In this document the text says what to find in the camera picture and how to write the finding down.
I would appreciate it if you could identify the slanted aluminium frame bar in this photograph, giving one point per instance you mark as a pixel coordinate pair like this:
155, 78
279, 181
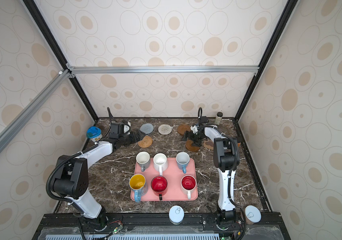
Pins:
30, 110

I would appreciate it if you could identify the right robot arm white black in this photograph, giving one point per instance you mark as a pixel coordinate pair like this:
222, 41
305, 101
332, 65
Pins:
225, 159

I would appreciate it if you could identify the grey mug white inside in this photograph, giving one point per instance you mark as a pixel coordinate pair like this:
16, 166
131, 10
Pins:
143, 160

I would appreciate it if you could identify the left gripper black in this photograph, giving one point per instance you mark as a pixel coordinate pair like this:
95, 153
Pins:
139, 138

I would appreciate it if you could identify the light blue fabric coaster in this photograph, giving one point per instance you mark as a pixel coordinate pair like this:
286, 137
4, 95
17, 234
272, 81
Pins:
147, 128

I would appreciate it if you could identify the white mug red inside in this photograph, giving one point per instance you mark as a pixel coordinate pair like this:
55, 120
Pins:
188, 185

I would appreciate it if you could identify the brown wooden round coaster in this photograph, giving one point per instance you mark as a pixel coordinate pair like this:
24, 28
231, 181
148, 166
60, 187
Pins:
182, 129

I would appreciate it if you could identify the black mug red inside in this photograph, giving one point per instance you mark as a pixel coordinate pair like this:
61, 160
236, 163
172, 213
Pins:
159, 185

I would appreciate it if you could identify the paw shaped wooden coaster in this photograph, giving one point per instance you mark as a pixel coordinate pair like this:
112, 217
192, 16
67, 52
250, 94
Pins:
208, 145

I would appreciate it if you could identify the horizontal aluminium frame bar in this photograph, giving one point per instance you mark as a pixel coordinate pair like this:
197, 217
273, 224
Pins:
165, 69

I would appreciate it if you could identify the clear bottle black cap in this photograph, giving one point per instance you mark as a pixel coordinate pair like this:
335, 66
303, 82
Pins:
218, 118

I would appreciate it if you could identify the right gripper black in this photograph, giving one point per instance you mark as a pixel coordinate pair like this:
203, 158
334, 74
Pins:
192, 138

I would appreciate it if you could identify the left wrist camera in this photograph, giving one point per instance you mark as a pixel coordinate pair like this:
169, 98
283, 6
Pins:
120, 128

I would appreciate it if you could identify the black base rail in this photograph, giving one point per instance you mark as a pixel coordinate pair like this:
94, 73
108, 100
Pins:
158, 226

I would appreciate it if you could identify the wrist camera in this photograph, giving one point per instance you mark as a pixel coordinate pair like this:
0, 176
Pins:
195, 128
120, 128

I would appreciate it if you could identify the light blue mug white inside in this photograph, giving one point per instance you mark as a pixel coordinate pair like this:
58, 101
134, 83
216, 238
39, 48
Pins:
182, 160

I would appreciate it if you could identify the white multicolour woven coaster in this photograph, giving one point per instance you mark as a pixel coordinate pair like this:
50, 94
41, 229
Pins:
165, 129

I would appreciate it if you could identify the blue lid snack tub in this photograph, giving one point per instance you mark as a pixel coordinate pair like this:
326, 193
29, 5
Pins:
94, 134

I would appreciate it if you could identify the blue mug yellow inside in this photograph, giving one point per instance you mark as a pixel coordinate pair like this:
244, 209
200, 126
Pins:
139, 187

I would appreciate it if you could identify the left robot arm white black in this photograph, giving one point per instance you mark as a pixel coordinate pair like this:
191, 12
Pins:
69, 181

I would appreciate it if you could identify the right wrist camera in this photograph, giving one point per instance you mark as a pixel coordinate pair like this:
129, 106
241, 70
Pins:
195, 128

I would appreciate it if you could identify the white round lid container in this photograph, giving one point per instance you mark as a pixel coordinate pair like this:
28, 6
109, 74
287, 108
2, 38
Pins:
176, 215

